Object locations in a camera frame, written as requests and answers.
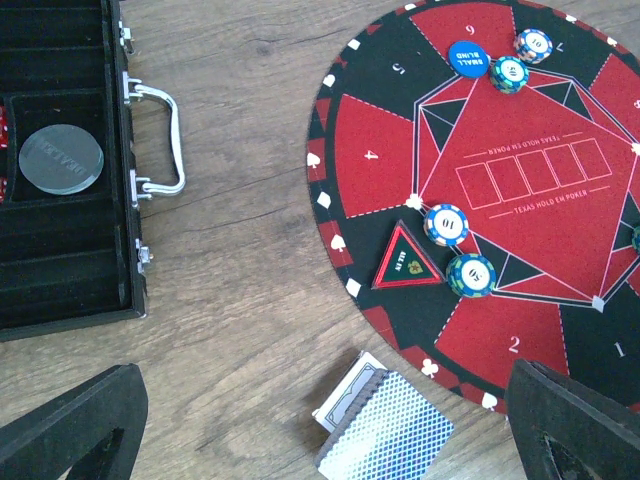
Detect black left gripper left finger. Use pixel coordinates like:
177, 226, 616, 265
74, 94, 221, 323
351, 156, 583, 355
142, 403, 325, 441
1, 364, 148, 479

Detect black poker chip case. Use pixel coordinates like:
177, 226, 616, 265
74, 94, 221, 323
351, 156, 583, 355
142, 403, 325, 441
1, 1, 146, 341

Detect triangular all in button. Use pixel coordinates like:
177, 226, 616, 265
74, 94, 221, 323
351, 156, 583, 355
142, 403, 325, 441
372, 220, 445, 290

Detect red die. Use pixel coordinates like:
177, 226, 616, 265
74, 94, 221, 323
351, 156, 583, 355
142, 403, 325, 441
0, 105, 9, 149
0, 177, 7, 204

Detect blue small blind button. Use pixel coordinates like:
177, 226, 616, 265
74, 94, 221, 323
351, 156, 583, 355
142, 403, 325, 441
448, 40, 491, 78

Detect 10 chips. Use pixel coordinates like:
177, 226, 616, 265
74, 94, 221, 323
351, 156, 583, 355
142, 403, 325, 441
513, 28, 553, 64
423, 204, 469, 246

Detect red die middle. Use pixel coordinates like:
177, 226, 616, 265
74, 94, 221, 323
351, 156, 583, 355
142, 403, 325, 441
0, 105, 9, 149

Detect red die near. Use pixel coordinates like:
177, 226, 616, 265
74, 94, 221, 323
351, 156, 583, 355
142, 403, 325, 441
0, 177, 7, 204

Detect round red black poker mat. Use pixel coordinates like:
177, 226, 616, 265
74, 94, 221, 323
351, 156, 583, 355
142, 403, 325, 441
307, 1, 639, 412

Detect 50 chips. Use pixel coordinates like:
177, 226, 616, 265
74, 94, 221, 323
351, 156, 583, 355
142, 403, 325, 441
489, 56, 530, 94
446, 253, 497, 298

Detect chrome case handle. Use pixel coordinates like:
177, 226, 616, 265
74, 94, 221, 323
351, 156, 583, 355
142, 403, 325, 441
122, 71, 187, 209

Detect clear acrylic dealer button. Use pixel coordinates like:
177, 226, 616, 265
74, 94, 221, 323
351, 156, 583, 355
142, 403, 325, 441
18, 124, 104, 195

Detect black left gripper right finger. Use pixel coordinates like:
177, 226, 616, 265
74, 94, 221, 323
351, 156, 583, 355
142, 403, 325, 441
505, 359, 639, 479

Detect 50 chips mat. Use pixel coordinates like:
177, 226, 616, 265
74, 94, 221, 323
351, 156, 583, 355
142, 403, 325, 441
631, 226, 640, 254

